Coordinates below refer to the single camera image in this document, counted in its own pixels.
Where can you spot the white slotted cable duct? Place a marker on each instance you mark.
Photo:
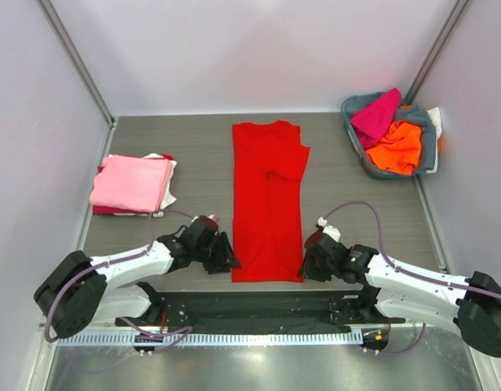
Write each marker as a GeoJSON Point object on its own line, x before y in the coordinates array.
{"type": "Point", "coordinates": [135, 339]}

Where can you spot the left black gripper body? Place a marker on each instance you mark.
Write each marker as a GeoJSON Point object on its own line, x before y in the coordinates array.
{"type": "Point", "coordinates": [202, 252]}

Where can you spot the blue laundry basket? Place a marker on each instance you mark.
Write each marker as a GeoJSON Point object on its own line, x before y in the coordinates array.
{"type": "Point", "coordinates": [349, 107]}

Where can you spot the white t shirt in basket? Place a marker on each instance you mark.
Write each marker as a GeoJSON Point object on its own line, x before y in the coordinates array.
{"type": "Point", "coordinates": [436, 118]}

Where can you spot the aluminium frame post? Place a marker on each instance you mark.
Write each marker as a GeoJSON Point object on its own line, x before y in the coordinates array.
{"type": "Point", "coordinates": [446, 31]}
{"type": "Point", "coordinates": [53, 19]}

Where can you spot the orange t shirt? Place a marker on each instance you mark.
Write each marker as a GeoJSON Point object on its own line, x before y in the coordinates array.
{"type": "Point", "coordinates": [398, 150]}

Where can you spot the left aluminium frame post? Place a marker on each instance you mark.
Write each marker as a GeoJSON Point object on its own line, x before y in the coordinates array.
{"type": "Point", "coordinates": [53, 19]}

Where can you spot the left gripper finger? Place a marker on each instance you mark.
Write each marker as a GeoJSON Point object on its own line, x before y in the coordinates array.
{"type": "Point", "coordinates": [217, 264]}
{"type": "Point", "coordinates": [227, 250]}

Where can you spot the right aluminium frame post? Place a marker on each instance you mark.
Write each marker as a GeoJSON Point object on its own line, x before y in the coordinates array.
{"type": "Point", "coordinates": [446, 31]}

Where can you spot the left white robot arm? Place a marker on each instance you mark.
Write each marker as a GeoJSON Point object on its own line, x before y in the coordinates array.
{"type": "Point", "coordinates": [85, 290]}

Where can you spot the red t shirt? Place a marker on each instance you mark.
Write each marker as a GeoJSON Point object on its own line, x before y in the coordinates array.
{"type": "Point", "coordinates": [269, 165]}

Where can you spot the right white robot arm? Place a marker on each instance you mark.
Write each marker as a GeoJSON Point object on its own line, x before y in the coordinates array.
{"type": "Point", "coordinates": [469, 307]}

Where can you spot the magenta t shirt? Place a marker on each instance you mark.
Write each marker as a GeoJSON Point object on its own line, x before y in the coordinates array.
{"type": "Point", "coordinates": [373, 121]}

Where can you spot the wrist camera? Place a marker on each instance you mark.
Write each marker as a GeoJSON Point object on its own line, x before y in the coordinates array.
{"type": "Point", "coordinates": [327, 229]}
{"type": "Point", "coordinates": [209, 221]}

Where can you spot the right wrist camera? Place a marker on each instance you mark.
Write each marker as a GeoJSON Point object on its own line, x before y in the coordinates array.
{"type": "Point", "coordinates": [327, 229]}

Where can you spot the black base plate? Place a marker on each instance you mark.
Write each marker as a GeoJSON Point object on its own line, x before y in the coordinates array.
{"type": "Point", "coordinates": [261, 312]}

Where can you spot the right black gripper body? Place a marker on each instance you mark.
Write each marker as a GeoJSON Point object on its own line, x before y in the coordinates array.
{"type": "Point", "coordinates": [315, 263]}

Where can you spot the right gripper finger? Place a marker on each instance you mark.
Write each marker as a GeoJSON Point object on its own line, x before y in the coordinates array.
{"type": "Point", "coordinates": [321, 273]}
{"type": "Point", "coordinates": [308, 260]}

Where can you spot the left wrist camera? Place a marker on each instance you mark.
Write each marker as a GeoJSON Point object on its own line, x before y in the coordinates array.
{"type": "Point", "coordinates": [209, 221]}

